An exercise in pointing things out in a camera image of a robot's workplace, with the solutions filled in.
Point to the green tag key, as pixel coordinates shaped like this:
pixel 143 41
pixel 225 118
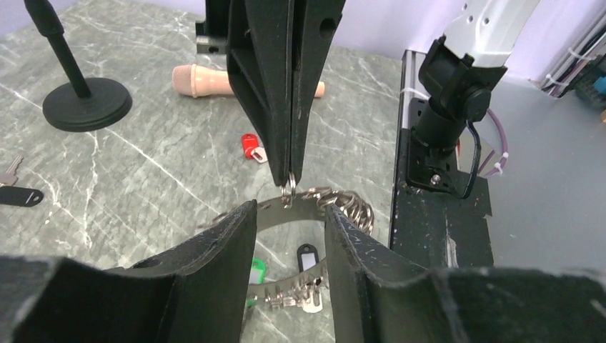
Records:
pixel 256 276

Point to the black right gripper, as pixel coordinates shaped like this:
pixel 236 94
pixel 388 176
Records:
pixel 274 82

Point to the black tag key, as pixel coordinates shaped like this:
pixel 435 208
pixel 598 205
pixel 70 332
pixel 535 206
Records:
pixel 13 195
pixel 308 258

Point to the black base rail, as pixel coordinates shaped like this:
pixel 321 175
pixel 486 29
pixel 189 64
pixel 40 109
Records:
pixel 433 229

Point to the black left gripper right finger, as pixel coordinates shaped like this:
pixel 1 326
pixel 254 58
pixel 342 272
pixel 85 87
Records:
pixel 379 296

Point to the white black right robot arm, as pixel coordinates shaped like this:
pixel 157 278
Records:
pixel 459 72

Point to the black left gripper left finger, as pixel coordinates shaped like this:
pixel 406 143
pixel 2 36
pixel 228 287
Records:
pixel 193 292

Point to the red tag key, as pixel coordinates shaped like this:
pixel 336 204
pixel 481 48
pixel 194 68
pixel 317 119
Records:
pixel 252 148

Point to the black microphone stand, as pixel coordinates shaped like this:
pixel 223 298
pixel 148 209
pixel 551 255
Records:
pixel 83 104

